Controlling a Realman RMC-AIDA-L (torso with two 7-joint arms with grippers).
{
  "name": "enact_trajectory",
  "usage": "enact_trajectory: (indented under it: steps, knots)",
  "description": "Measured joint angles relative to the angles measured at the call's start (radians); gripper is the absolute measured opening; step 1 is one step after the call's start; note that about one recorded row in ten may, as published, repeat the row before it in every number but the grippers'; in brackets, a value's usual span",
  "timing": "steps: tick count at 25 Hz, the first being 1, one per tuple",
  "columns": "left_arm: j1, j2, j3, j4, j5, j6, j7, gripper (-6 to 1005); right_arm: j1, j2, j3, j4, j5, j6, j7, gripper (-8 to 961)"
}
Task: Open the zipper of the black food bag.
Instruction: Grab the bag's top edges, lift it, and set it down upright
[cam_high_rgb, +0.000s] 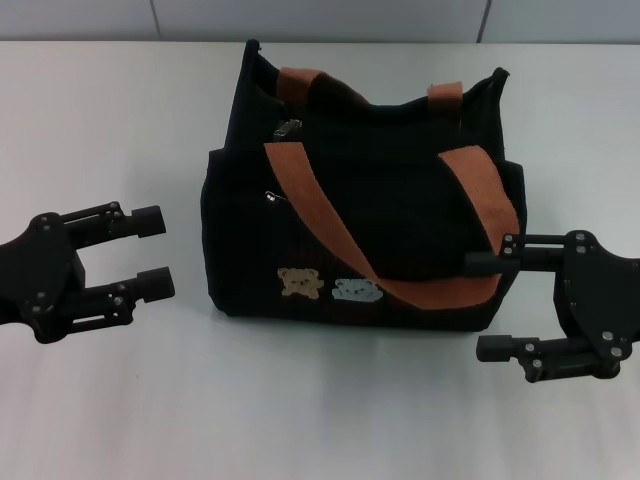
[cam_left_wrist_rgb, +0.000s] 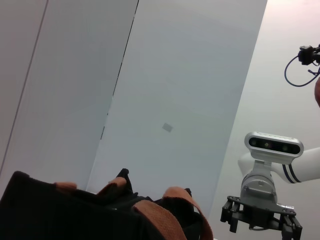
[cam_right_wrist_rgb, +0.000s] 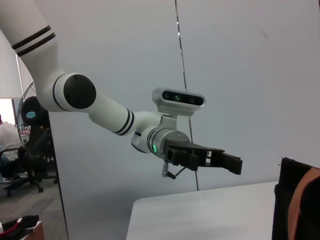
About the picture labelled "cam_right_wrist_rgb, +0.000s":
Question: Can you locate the black pedestal fan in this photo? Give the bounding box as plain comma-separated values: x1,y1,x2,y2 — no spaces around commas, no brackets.
15,80,53,151

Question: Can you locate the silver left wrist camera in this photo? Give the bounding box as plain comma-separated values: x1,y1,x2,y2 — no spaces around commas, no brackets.
151,87,207,131

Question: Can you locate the black food bag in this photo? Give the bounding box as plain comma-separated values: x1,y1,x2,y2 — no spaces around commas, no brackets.
271,156,320,240

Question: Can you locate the left gripper cable with plug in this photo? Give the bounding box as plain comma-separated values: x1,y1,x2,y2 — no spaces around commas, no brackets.
161,161,188,180

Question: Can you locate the person in white shirt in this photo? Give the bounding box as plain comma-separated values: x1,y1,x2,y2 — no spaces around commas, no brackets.
0,113,25,181

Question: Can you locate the brown cardboard box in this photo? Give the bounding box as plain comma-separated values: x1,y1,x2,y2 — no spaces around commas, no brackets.
23,221,46,240

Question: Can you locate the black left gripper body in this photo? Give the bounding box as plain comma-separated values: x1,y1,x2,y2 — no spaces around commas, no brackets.
159,136,226,173

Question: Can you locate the black office chair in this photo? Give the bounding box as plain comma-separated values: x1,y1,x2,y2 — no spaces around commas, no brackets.
0,127,60,197

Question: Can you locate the black pouch with red cord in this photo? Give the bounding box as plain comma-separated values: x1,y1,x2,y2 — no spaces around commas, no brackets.
0,214,40,238

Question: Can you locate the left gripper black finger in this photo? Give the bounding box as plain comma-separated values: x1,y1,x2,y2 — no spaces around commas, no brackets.
211,152,244,176
223,152,242,161

